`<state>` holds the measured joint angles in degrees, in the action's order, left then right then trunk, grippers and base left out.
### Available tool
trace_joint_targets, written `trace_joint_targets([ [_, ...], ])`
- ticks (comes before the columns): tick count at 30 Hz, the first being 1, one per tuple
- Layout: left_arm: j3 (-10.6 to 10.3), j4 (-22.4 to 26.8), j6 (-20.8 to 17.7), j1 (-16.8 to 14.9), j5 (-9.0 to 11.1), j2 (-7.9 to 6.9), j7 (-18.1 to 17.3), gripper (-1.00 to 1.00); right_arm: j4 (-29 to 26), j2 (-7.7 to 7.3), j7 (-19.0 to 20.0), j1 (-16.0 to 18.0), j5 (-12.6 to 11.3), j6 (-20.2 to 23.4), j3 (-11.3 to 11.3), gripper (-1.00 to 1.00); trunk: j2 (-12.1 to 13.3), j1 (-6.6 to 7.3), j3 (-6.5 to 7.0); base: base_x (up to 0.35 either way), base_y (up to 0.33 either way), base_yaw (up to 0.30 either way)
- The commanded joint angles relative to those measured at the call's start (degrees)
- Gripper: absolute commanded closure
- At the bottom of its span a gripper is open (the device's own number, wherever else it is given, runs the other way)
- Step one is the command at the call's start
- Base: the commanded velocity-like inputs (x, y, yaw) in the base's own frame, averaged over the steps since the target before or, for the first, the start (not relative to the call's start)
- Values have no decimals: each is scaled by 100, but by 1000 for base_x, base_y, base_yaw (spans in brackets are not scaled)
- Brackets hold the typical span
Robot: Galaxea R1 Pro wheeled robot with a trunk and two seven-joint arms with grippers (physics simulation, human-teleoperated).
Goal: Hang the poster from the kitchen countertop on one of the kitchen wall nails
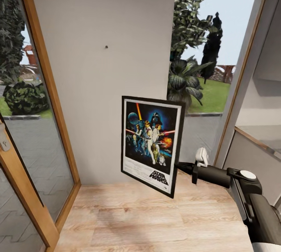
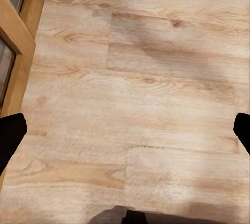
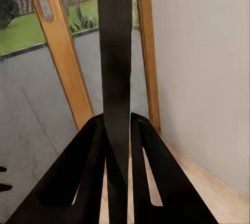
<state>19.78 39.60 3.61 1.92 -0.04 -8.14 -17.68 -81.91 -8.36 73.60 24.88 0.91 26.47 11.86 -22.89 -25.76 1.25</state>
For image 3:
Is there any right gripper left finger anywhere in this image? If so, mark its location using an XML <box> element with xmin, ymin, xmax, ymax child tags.
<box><xmin>5</xmin><ymin>114</ymin><xmax>106</xmax><ymax>224</ymax></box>

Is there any poster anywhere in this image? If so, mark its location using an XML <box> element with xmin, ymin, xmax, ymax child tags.
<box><xmin>98</xmin><ymin>0</ymin><xmax>132</xmax><ymax>224</ymax></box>

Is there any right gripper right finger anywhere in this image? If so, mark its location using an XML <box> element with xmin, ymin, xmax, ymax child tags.
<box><xmin>130</xmin><ymin>113</ymin><xmax>218</xmax><ymax>224</ymax></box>

